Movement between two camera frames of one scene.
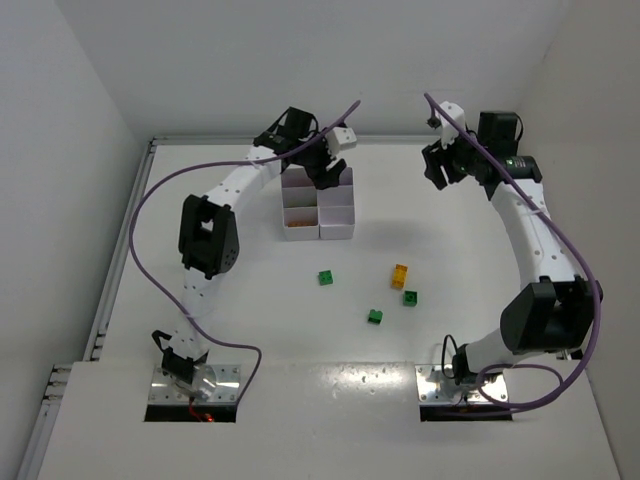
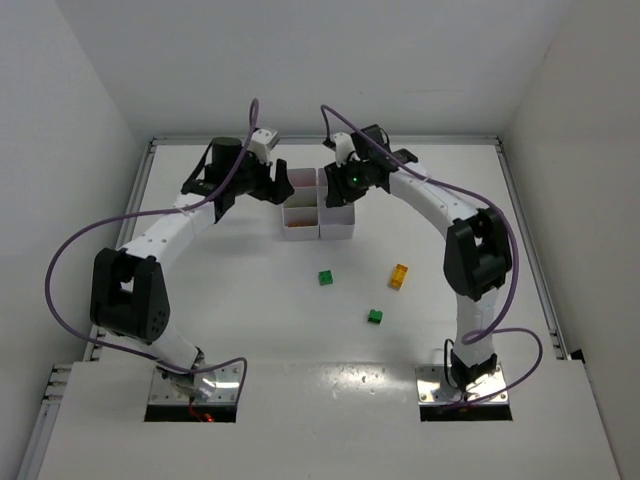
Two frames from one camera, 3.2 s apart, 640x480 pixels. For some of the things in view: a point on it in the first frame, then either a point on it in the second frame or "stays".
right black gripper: [445, 163] → [338, 181]
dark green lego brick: [375, 316] stays
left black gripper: [322, 163] → [270, 181]
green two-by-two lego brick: [325, 277] stays
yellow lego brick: [399, 276] stays
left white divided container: [300, 204] stays
